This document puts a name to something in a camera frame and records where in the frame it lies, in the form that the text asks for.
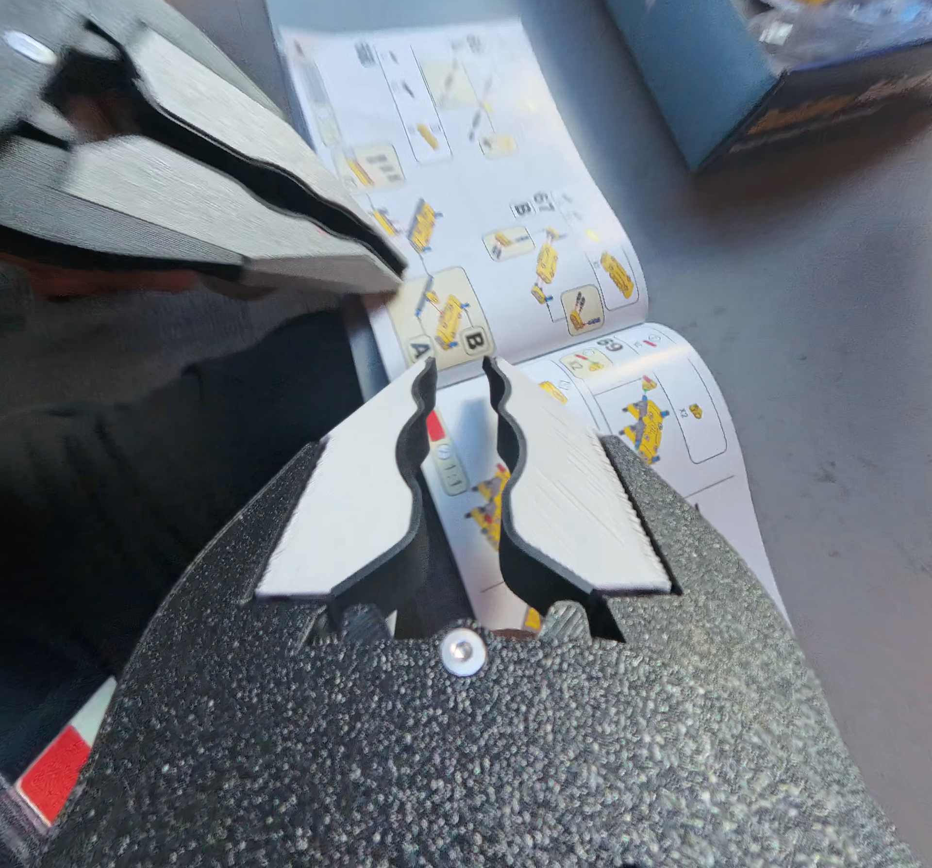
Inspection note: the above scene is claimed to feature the toy instruction booklet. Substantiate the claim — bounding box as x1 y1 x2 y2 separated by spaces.
280 16 795 636

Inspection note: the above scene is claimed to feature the person's torso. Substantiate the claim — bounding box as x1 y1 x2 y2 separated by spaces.
0 257 394 796

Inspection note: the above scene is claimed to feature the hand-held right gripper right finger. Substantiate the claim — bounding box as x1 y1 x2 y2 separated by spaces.
483 355 672 596

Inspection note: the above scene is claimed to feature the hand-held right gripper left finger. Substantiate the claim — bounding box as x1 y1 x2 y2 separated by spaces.
256 357 438 600

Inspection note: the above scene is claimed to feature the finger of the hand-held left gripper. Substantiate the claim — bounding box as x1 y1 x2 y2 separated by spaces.
127 24 407 278
62 140 405 295

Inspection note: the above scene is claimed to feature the blue cardboard toy box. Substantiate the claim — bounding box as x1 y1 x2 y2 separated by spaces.
571 0 932 174

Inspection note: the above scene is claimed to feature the lanyard badge card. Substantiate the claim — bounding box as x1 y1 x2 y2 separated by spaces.
0 675 117 829

